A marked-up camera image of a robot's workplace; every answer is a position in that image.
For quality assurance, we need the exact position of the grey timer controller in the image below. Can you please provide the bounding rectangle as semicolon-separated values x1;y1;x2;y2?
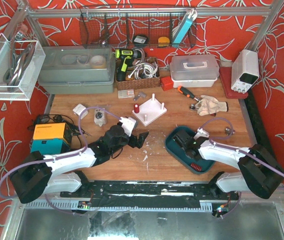
94;109;107;127

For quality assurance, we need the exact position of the red spring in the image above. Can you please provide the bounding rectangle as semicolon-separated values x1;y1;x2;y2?
190;163;202;172
133;104;140;114

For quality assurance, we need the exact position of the beige work glove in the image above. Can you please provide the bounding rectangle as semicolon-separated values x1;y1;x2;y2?
196;95;228;116

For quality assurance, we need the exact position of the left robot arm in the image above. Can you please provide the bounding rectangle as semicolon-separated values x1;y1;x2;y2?
9;125;149;204

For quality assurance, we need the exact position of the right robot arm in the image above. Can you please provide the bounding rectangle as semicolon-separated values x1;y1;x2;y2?
172;129;284;199

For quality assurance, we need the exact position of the teal plastic tray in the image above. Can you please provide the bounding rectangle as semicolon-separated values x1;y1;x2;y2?
165;126;215;175

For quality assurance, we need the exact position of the white peg board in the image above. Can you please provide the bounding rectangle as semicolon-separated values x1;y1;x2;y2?
132;93;167;127

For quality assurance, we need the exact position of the small metal hardware pile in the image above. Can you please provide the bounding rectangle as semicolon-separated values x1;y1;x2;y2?
224;127;235;136

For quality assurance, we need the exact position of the small card packet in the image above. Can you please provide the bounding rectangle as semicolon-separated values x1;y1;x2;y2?
118;89;135;99

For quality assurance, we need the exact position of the white power adapter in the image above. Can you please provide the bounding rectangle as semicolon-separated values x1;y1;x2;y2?
73;104;88;118

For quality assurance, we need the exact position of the red small box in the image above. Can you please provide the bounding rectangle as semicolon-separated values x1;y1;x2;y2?
160;76;173;91

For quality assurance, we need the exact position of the orange teal device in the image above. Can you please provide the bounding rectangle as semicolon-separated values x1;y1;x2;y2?
31;122;73;155

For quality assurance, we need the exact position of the red book under supply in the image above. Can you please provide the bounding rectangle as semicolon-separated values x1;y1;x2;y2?
218;66;249;100

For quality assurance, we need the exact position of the grey plastic toolbox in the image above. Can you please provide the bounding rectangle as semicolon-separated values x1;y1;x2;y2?
38;46;116;95

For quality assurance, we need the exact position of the white power supply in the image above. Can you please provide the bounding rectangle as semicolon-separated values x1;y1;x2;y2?
231;49;259;94

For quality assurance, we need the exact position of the yellow tape measure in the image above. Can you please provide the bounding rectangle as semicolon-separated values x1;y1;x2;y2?
158;36;170;48

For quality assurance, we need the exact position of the black tape measure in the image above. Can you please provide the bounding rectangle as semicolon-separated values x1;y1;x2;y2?
132;34;149;48

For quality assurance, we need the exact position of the blue white case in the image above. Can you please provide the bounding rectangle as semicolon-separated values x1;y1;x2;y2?
172;8;198;48

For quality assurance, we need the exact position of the clear acrylic bin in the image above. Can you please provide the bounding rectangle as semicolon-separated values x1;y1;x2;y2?
0;34;46;101

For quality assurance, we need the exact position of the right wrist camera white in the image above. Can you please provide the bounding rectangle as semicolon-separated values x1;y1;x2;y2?
193;128;210;140

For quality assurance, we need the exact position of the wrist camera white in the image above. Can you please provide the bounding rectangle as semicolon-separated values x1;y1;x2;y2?
119;117;137;137
193;128;210;140

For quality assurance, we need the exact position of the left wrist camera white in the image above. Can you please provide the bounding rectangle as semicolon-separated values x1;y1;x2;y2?
119;117;137;137

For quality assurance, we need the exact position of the grey metal bracket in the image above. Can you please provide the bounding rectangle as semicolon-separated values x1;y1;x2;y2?
133;91;146;101

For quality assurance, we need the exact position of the orange handled screwdriver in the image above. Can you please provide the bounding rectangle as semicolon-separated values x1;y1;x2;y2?
177;86;201;102

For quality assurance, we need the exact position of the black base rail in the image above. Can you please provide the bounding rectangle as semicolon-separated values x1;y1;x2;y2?
60;180;238;209

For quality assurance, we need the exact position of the white handled storage box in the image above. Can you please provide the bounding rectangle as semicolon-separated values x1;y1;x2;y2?
170;54;219;88

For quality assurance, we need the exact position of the wicker basket with cables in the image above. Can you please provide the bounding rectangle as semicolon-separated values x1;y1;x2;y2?
116;57;161;91

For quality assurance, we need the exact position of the green cordless drill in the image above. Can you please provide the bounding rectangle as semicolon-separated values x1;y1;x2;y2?
115;48;142;82

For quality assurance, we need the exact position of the black wire basket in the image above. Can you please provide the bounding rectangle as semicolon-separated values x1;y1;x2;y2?
79;4;196;49

